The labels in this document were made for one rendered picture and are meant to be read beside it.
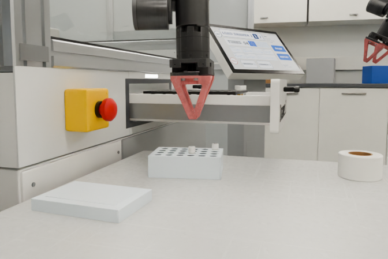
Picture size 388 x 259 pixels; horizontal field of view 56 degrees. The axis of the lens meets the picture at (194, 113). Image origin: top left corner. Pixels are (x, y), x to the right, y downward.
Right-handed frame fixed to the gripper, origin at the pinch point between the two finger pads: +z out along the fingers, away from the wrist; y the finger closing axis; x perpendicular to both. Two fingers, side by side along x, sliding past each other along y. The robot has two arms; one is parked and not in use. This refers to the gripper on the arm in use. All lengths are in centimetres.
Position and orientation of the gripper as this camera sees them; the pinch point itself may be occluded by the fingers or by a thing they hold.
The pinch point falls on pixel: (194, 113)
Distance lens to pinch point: 63.2
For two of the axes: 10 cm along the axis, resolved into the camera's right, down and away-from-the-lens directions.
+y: -1.3, 0.9, -9.9
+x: 9.9, -0.1, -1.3
